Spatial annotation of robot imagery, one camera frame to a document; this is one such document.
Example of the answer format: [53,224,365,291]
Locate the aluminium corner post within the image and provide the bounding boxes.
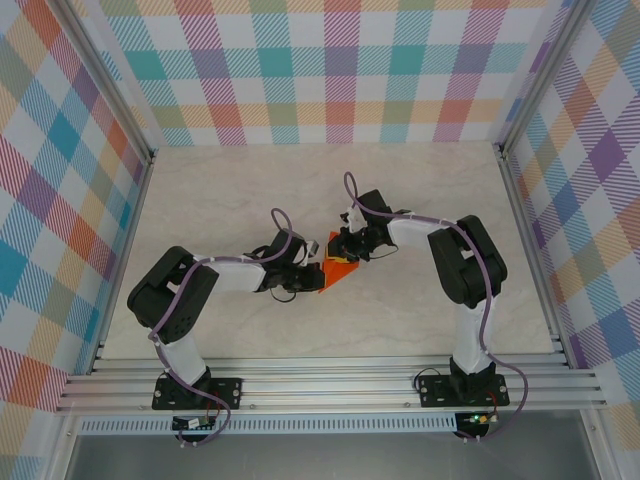
[497,0,591,156]
[58,0,157,164]

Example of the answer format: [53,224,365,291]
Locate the orange paper sheet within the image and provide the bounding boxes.
[318,231,361,294]

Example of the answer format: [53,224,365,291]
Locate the aluminium side rail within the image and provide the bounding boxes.
[88,149,157,375]
[493,143,576,369]

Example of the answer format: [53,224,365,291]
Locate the aluminium mounting rail frame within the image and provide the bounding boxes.
[55,354,609,415]

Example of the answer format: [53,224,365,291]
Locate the thin red black wires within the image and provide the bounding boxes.
[203,398,225,427]

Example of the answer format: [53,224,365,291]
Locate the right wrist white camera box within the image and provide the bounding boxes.
[339,205,366,234]

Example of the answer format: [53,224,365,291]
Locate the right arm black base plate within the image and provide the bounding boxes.
[418,373,510,409]

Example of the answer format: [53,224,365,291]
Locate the thin black wire loop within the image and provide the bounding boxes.
[414,367,454,394]

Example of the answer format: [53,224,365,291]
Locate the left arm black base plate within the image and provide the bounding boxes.
[152,377,244,412]

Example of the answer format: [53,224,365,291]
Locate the slotted white cable duct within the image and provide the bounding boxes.
[79,418,459,435]

